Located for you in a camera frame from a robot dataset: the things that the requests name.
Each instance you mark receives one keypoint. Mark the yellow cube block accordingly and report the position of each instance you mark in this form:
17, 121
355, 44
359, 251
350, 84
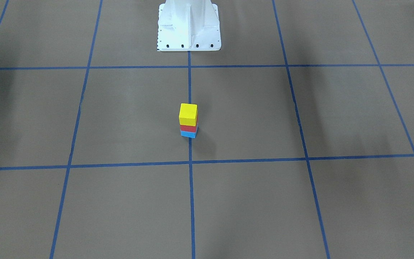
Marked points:
188, 114

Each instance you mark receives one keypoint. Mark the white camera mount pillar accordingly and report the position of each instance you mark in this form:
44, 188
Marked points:
188, 25

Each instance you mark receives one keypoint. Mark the red cube block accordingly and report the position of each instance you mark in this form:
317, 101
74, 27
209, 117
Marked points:
189, 125

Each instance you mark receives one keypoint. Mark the blue cube block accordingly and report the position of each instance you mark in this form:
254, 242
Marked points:
188, 134

